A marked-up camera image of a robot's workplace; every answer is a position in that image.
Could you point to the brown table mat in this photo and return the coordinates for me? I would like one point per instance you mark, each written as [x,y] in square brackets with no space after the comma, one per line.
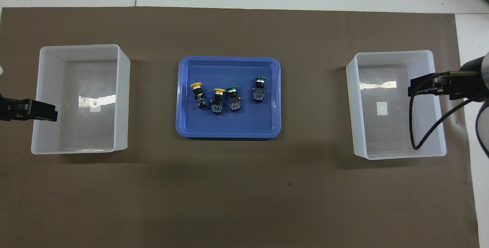
[229,183]

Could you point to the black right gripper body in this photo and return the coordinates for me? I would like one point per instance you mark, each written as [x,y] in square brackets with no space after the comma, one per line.
[458,85]

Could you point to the yellow push button switch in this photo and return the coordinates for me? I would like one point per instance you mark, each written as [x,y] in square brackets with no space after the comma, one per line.
[217,104]
[198,97]

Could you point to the translucent white plastic box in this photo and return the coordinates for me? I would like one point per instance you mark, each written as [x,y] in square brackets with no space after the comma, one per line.
[88,133]
[393,137]

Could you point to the green push button switch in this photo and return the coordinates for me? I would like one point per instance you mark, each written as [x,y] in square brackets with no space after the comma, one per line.
[233,102]
[259,93]

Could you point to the small white box label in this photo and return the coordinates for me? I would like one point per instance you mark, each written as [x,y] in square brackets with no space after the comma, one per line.
[382,108]
[94,107]

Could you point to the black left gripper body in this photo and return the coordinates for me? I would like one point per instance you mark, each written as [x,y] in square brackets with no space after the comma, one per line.
[13,109]

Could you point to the blue plastic tray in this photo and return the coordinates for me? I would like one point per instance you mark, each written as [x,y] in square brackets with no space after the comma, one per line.
[229,125]

